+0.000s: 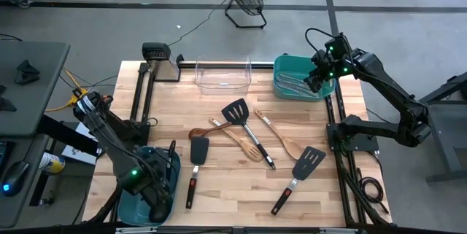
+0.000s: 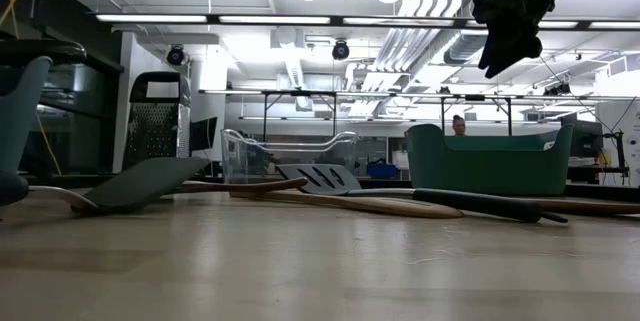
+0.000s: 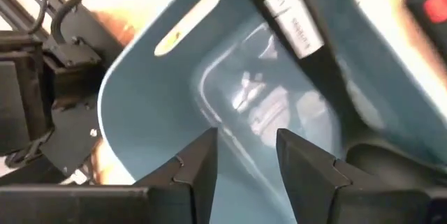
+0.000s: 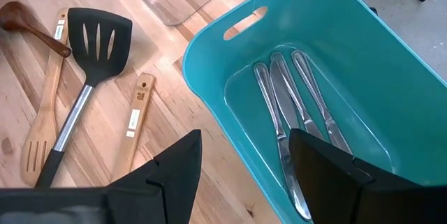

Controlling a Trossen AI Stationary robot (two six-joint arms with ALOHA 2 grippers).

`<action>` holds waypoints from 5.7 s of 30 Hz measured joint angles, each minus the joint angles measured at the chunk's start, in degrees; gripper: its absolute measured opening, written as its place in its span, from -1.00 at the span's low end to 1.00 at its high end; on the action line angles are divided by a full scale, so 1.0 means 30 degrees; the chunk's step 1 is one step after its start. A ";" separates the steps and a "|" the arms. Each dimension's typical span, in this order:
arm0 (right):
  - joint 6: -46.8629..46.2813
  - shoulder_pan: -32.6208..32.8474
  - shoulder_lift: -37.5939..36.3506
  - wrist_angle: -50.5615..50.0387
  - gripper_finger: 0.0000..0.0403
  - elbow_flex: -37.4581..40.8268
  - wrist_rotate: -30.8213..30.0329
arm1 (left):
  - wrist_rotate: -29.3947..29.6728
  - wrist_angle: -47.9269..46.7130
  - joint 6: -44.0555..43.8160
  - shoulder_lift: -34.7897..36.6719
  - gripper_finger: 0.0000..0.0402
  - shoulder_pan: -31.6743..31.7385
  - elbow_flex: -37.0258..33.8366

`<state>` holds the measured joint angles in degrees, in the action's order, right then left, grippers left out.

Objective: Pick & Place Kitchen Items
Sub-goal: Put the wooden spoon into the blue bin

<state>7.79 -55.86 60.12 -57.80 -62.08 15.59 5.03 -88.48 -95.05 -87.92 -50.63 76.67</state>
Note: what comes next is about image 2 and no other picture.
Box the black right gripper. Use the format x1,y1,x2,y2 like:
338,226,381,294
471,0,567,80

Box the black slotted spatula steel handle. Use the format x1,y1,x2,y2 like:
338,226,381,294
275,162,570,225

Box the dark brown wooden spoon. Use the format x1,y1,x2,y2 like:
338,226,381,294
168,176,310,196

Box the grey solid spatula red-black handle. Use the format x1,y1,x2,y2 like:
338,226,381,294
0,156,212,216

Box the ceiling light strip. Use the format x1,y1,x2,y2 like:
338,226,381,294
94,13,209,25
342,16,454,27
588,20,640,31
218,14,332,26
464,19,579,30

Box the white ceiling pipes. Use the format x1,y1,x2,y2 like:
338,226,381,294
344,0,464,118

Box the green plastic bin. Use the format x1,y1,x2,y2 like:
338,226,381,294
404,123,575,198

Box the black monitor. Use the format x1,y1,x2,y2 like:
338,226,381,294
189,116,219,152
569,120,605,158

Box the black ceiling spotlight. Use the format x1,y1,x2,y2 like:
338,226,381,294
331,39,351,62
166,44,186,67

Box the blue crate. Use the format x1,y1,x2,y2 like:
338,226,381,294
366,162,400,180

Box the slotted wooden spatula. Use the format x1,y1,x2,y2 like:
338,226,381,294
228,189,466,221

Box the clear plastic bin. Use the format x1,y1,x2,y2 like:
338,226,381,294
220,128,359,186

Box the metal box grater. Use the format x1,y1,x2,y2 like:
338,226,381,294
121,71,193,171

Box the blue-grey plastic bin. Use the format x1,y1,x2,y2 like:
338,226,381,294
0,55,54,176

